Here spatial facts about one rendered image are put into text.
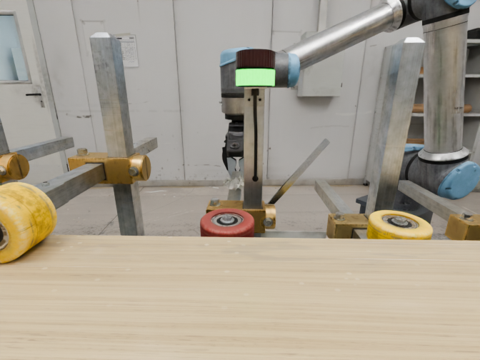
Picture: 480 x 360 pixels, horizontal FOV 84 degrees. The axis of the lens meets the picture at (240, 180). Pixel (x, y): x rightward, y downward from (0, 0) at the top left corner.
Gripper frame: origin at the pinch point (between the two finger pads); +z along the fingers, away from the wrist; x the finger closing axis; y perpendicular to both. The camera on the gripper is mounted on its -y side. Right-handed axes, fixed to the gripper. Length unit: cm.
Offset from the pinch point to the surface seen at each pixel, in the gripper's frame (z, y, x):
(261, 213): -5.3, -30.3, -6.0
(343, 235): -0.7, -30.3, -22.2
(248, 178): -11.9, -29.3, -3.6
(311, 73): -34, 214, -64
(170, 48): -59, 229, 81
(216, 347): -11, -61, -1
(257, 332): -10, -60, -5
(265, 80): -29.1, -34.1, -6.0
